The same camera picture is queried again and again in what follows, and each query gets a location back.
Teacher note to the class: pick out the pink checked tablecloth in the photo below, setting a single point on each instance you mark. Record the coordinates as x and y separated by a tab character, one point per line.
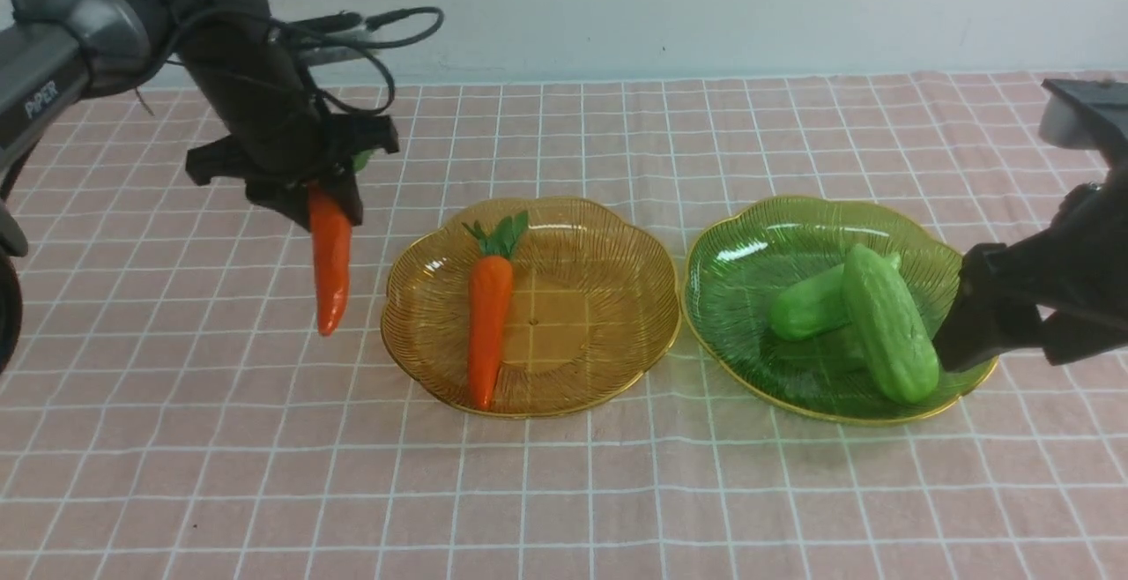
171	414

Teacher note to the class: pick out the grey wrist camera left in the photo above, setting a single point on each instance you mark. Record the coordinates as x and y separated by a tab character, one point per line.
335	38

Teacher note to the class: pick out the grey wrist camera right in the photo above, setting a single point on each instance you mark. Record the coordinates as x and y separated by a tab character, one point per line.
1086	114

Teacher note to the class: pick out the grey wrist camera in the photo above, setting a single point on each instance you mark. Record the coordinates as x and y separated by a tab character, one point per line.
1086	114
335	38

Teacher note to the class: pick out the green transparent plastic plate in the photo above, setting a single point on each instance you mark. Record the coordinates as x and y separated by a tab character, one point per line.
738	267

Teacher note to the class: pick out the orange toy carrot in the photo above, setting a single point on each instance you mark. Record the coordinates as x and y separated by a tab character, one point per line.
490	294
331	234

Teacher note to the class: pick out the amber transparent plastic plate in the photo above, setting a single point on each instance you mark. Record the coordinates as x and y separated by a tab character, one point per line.
594	306

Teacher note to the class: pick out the green toy cucumber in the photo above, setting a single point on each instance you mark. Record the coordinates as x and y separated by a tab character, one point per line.
813	306
895	344

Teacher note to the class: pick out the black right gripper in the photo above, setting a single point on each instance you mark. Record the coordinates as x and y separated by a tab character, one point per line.
1062	291

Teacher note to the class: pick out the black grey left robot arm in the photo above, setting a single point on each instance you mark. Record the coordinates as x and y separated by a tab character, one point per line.
57	53

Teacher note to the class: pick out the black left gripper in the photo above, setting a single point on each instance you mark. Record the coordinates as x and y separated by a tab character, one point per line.
286	135

